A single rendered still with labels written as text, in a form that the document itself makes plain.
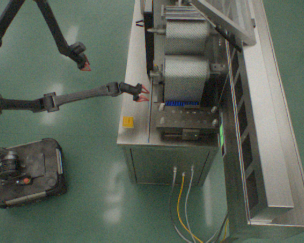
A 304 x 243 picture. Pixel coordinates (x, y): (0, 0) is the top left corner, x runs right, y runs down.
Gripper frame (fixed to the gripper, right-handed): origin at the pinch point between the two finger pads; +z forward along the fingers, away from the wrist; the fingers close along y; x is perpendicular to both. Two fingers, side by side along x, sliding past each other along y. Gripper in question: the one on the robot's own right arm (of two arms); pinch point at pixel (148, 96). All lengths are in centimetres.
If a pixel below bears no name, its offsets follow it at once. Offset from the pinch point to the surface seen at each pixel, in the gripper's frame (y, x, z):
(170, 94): 0.5, 9.9, 10.5
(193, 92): 0.6, 19.2, 21.1
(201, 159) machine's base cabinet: 26, -13, 52
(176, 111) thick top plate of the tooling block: 8.4, 6.2, 17.8
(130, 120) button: 9.2, -18.5, -2.6
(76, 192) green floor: 32, -126, -2
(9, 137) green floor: -22, -168, -71
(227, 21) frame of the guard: 15, 78, -7
